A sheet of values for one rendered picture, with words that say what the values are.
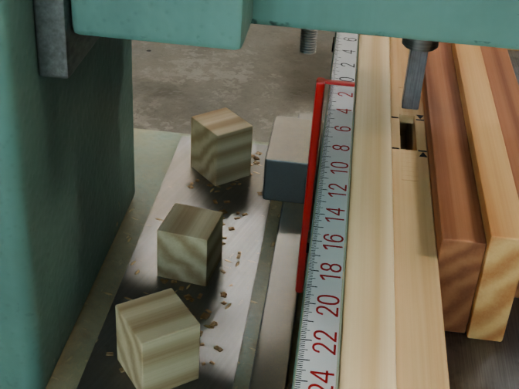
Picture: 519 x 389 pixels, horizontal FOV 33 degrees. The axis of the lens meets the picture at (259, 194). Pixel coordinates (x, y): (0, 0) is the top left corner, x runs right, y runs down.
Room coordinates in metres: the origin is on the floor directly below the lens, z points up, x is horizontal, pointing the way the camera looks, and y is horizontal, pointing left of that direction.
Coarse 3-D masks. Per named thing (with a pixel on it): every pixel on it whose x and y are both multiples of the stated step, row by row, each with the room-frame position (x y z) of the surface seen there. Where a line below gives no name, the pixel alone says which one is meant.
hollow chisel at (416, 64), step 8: (416, 56) 0.43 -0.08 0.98; (424, 56) 0.43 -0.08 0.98; (408, 64) 0.43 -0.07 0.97; (416, 64) 0.43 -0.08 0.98; (424, 64) 0.43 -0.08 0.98; (408, 72) 0.43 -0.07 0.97; (416, 72) 0.43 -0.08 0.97; (424, 72) 0.43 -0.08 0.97; (408, 80) 0.43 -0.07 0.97; (416, 80) 0.43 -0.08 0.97; (408, 88) 0.43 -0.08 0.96; (416, 88) 0.43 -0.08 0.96; (408, 96) 0.43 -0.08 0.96; (416, 96) 0.43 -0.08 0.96; (408, 104) 0.43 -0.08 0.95; (416, 104) 0.43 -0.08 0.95
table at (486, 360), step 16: (512, 64) 0.62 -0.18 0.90; (512, 304) 0.33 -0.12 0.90; (512, 320) 0.31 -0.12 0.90; (448, 336) 0.30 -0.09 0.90; (464, 336) 0.30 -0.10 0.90; (512, 336) 0.30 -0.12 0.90; (448, 352) 0.29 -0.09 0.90; (464, 352) 0.29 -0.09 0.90; (480, 352) 0.29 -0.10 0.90; (496, 352) 0.29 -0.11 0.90; (512, 352) 0.29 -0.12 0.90; (448, 368) 0.28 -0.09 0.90; (464, 368) 0.28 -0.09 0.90; (480, 368) 0.28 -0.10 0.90; (496, 368) 0.28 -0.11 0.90; (512, 368) 0.28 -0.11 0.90; (464, 384) 0.27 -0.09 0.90; (480, 384) 0.27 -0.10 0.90; (496, 384) 0.27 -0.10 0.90; (512, 384) 0.27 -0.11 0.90
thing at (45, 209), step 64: (0, 0) 0.34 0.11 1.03; (0, 64) 0.34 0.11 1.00; (128, 64) 0.54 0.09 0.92; (0, 128) 0.34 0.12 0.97; (64, 128) 0.40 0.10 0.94; (128, 128) 0.53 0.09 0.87; (0, 192) 0.34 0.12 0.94; (64, 192) 0.40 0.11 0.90; (128, 192) 0.53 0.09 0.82; (0, 256) 0.34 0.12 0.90; (64, 256) 0.39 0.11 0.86; (0, 320) 0.34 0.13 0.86; (64, 320) 0.38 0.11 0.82; (0, 384) 0.34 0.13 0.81
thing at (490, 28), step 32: (256, 0) 0.40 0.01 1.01; (288, 0) 0.40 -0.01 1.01; (320, 0) 0.40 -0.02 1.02; (352, 0) 0.40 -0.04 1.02; (384, 0) 0.40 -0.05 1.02; (416, 0) 0.40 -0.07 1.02; (448, 0) 0.40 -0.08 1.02; (480, 0) 0.39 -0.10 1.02; (512, 0) 0.39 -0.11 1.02; (352, 32) 0.40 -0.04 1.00; (384, 32) 0.40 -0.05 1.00; (416, 32) 0.40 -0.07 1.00; (448, 32) 0.40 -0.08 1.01; (480, 32) 0.39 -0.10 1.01; (512, 32) 0.39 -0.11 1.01
